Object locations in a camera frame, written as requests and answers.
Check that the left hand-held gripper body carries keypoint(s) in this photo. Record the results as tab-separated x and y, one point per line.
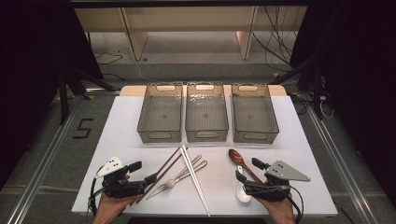
120	188

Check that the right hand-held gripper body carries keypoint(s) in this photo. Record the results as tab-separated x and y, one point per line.
274	189

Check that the white ceramic spoon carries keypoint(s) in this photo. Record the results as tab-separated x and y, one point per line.
243	194

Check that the brown wooden spoon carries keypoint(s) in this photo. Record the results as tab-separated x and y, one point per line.
235	156

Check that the silver forks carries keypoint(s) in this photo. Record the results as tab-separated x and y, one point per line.
202	165

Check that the transparent grey plastic bin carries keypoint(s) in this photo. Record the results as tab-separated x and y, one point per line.
206	115
162	115
253	116

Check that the person's right hand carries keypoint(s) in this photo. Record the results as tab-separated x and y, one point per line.
281	211

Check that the person's left hand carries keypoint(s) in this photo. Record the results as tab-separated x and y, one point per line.
109	210

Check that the black metal stand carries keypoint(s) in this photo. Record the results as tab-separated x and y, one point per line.
63	99
317	93

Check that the black curtain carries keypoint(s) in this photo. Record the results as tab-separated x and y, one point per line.
358	77
31	77

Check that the beige wooden desk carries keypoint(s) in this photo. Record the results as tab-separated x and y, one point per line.
186	18

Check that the black overhead bar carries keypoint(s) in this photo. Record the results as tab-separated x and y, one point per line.
186	3

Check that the aluminium floor rail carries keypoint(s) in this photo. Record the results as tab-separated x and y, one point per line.
40	174
342	155

